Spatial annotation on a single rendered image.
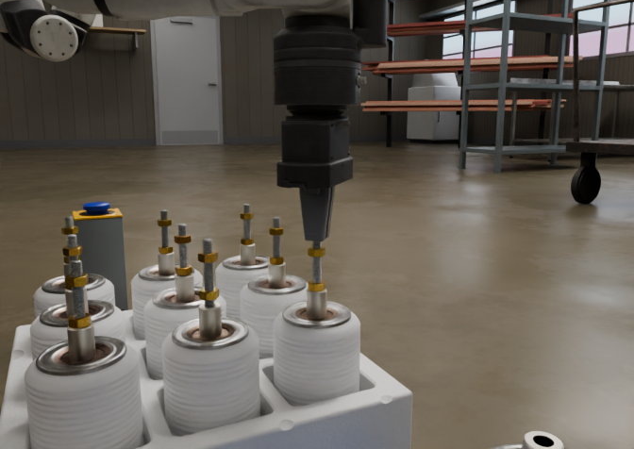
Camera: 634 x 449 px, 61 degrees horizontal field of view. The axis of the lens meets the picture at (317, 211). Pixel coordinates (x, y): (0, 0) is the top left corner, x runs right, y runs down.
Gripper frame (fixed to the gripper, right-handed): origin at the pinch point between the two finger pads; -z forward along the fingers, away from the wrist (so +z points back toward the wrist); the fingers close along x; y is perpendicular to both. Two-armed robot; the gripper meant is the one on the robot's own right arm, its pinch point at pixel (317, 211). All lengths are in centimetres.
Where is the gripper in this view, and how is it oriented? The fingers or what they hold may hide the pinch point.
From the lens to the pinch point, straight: 57.0
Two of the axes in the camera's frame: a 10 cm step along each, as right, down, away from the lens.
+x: -3.1, 1.6, -9.4
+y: 9.5, 0.5, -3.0
